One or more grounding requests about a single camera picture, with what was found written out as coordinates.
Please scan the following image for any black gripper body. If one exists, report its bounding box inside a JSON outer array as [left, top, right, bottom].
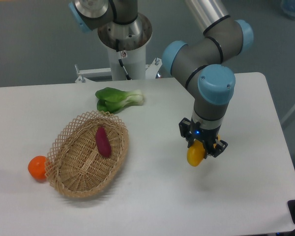
[[188, 119, 221, 149]]

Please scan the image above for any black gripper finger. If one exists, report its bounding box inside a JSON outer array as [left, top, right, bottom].
[[178, 118, 194, 148], [205, 139, 228, 159]]

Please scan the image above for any yellow mango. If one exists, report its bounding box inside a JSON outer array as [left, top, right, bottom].
[[187, 139, 208, 167]]

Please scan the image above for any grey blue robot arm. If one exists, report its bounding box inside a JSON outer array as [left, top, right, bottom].
[[68, 0, 254, 157]]

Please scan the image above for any woven wicker basket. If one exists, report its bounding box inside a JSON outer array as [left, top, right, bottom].
[[45, 111, 129, 198]]

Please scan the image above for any green bok choy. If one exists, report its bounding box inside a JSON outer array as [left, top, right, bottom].
[[95, 87, 144, 114]]

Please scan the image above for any purple sweet potato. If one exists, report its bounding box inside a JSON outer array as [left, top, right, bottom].
[[95, 127, 112, 158]]

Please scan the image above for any orange tangerine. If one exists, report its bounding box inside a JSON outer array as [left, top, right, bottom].
[[28, 155, 47, 182]]

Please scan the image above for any blue plastic bag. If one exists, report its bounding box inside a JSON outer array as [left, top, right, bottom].
[[281, 0, 295, 20]]

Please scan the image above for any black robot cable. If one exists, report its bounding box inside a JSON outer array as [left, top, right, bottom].
[[115, 39, 133, 81]]

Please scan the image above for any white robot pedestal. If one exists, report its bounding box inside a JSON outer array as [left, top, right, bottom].
[[74, 13, 164, 83]]

